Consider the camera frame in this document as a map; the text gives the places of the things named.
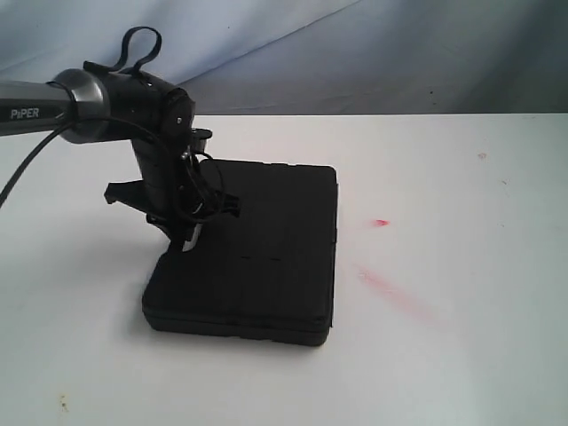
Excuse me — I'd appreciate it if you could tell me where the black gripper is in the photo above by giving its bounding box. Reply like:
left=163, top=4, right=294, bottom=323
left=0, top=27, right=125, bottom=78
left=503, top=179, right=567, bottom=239
left=104, top=128, right=241, bottom=251

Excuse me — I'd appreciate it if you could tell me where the black plastic carrying case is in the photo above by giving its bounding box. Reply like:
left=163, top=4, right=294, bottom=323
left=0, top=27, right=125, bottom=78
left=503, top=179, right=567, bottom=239
left=142, top=161, right=338, bottom=346

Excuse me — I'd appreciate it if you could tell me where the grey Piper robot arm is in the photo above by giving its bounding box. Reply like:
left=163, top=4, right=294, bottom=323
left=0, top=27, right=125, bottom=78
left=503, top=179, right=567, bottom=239
left=1, top=68, right=240, bottom=249

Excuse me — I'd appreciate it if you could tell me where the white backdrop cloth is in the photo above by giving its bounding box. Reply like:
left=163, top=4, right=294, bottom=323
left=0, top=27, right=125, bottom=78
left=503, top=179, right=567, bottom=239
left=1, top=1, right=567, bottom=114

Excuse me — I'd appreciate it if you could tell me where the black cable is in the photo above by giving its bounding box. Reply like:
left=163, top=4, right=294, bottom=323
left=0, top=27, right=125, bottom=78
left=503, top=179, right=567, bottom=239
left=0, top=27, right=223, bottom=223

